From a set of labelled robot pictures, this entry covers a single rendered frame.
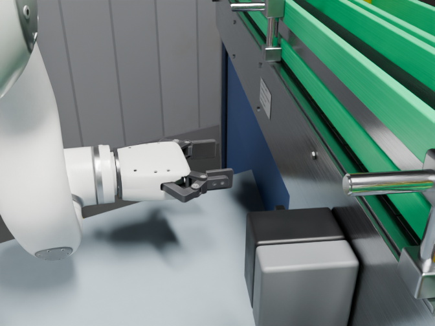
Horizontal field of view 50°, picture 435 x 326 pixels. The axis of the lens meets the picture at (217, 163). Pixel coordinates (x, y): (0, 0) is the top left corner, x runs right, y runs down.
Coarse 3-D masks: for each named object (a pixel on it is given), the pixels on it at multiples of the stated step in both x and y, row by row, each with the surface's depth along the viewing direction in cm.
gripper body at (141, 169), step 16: (144, 144) 72; (160, 144) 72; (176, 144) 72; (128, 160) 66; (144, 160) 67; (160, 160) 67; (176, 160) 68; (128, 176) 64; (144, 176) 64; (160, 176) 65; (176, 176) 65; (128, 192) 65; (144, 192) 65; (160, 192) 66
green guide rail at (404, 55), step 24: (312, 0) 75; (336, 0) 65; (336, 24) 66; (360, 24) 57; (384, 24) 51; (360, 48) 58; (384, 48) 51; (408, 48) 46; (432, 48) 43; (408, 72) 46; (432, 72) 42; (432, 96) 43
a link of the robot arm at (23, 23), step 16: (0, 0) 19; (16, 0) 20; (32, 0) 22; (0, 16) 20; (16, 16) 21; (32, 16) 22; (0, 32) 20; (16, 32) 21; (32, 32) 23; (0, 48) 20; (16, 48) 21; (32, 48) 24; (0, 64) 20; (16, 64) 22; (0, 80) 21; (16, 80) 23; (0, 96) 22
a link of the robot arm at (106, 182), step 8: (96, 152) 65; (104, 152) 65; (112, 152) 67; (96, 160) 64; (104, 160) 64; (112, 160) 65; (96, 168) 63; (104, 168) 64; (112, 168) 65; (96, 176) 63; (104, 176) 64; (112, 176) 64; (96, 184) 63; (104, 184) 64; (112, 184) 64; (96, 192) 64; (104, 192) 64; (112, 192) 65; (104, 200) 65; (112, 200) 66
